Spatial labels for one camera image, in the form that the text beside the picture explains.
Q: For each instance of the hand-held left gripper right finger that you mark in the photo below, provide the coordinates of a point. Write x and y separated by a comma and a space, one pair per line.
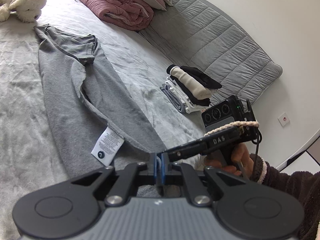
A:
163, 171

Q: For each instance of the bed with grey sheet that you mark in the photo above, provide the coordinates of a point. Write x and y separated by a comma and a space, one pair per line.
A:
20, 55

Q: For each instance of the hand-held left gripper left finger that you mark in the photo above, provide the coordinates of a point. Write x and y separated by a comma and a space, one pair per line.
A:
156, 170

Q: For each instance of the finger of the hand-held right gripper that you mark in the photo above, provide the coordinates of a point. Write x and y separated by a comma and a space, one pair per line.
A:
185, 151

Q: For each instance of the stack of folded clothes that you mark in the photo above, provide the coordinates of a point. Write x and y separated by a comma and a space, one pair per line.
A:
192, 108

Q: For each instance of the white wall socket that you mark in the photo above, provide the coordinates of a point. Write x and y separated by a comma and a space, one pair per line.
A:
284, 119

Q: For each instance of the person's right hand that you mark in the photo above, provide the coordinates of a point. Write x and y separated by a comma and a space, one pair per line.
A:
246, 156

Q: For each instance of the person's right forearm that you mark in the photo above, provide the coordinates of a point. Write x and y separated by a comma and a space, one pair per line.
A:
295, 192

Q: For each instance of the pink rolled quilt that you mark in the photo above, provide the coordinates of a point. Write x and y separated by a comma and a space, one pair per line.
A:
120, 7

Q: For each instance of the white plush dog toy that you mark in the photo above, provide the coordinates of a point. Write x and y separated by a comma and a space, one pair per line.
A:
25, 2

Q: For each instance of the grey folded garment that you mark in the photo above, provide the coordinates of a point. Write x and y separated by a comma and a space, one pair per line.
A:
172, 97

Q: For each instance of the grey t-shirt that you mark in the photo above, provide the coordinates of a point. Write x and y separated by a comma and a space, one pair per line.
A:
75, 92

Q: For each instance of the grey quilted headboard cover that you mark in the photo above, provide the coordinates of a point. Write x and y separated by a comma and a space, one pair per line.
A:
212, 37

